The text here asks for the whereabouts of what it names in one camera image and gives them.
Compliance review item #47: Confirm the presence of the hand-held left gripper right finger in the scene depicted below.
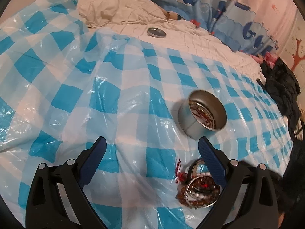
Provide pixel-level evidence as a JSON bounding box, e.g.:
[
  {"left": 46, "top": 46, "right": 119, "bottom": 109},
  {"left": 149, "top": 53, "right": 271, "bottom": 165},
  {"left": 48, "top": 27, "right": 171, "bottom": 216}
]
[{"left": 194, "top": 136, "right": 279, "bottom": 229}]

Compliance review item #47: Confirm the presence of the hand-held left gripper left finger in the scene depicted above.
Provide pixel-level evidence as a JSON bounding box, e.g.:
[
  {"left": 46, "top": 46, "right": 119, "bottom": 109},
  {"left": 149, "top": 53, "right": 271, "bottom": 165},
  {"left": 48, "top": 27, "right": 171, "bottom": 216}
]
[{"left": 25, "top": 136, "right": 107, "bottom": 229}]

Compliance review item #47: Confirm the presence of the black coil bracelet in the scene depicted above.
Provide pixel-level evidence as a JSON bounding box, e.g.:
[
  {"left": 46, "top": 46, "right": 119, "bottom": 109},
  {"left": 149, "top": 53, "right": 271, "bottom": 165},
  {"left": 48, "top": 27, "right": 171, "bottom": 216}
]
[{"left": 188, "top": 158, "right": 206, "bottom": 180}]

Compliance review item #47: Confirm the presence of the red string bracelet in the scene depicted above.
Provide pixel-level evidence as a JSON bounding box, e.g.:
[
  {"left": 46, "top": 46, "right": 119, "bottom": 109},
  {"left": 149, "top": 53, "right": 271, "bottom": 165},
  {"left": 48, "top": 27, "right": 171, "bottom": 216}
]
[{"left": 175, "top": 159, "right": 189, "bottom": 184}]

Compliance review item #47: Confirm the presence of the silver bangle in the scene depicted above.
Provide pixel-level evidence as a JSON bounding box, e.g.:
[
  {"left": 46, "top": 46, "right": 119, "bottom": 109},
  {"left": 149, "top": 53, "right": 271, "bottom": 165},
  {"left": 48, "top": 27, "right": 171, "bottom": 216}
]
[{"left": 185, "top": 175, "right": 221, "bottom": 209}]

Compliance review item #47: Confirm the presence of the amber bead bracelet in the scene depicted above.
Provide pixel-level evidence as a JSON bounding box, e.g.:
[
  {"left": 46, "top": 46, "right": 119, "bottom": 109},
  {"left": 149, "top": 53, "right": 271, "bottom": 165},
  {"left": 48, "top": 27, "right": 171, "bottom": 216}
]
[{"left": 176, "top": 177, "right": 220, "bottom": 208}]

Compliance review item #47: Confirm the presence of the round metal tin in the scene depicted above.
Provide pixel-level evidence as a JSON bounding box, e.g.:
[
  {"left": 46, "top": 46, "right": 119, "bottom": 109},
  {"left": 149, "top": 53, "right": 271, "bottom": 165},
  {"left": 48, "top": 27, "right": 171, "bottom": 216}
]
[{"left": 178, "top": 89, "right": 227, "bottom": 140}]

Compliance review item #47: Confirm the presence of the red cord bracelet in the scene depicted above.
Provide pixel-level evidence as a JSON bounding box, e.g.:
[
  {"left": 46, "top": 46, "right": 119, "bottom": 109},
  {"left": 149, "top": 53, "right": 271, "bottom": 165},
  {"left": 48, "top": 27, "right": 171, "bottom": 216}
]
[{"left": 189, "top": 101, "right": 216, "bottom": 127}]

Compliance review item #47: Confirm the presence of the blue checkered plastic sheet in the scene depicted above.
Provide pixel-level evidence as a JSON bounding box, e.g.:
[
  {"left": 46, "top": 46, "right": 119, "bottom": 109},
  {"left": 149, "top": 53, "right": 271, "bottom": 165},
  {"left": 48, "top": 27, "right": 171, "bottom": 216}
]
[{"left": 0, "top": 0, "right": 296, "bottom": 229}]

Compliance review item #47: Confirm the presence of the dark cloth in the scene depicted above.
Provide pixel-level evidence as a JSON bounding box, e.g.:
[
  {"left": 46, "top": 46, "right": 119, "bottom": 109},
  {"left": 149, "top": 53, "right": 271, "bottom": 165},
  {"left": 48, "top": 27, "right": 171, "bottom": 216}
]
[{"left": 258, "top": 57, "right": 303, "bottom": 139}]

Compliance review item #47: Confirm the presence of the pink cloth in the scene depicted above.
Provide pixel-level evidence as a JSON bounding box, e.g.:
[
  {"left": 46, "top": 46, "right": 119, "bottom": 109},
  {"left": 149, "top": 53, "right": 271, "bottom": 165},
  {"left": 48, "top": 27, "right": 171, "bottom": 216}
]
[{"left": 250, "top": 52, "right": 278, "bottom": 65}]

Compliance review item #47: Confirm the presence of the white pleated quilt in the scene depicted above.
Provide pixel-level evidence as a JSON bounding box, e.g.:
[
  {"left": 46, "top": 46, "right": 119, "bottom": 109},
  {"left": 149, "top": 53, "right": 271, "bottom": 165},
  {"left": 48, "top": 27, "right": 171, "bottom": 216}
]
[{"left": 95, "top": 17, "right": 265, "bottom": 82}]

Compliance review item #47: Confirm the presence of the round metal tin lid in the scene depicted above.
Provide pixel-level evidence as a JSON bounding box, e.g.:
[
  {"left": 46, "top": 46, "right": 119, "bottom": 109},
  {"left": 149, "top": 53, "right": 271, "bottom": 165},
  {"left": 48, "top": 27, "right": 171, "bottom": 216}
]
[{"left": 147, "top": 27, "right": 167, "bottom": 38}]

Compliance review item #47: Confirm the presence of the brown black small object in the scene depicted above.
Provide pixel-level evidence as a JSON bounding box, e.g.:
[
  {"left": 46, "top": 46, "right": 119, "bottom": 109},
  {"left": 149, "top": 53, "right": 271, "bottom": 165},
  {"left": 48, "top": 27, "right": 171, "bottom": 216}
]
[{"left": 164, "top": 11, "right": 184, "bottom": 21}]

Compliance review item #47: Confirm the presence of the white striped pillow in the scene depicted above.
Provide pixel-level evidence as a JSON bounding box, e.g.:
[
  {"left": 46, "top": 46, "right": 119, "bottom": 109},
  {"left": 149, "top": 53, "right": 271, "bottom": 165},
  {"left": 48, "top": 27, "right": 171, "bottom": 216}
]
[{"left": 77, "top": 0, "right": 168, "bottom": 28}]

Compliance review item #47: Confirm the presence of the blue whale print curtain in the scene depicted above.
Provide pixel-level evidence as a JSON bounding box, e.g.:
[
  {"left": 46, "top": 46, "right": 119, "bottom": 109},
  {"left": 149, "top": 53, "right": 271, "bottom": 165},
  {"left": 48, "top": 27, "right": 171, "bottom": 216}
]
[{"left": 129, "top": 0, "right": 280, "bottom": 53}]

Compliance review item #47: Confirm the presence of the orange tree wall sticker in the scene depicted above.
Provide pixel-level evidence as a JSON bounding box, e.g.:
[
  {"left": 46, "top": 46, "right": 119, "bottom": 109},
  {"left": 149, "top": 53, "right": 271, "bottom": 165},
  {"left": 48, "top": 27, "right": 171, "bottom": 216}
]
[{"left": 292, "top": 38, "right": 305, "bottom": 71}]

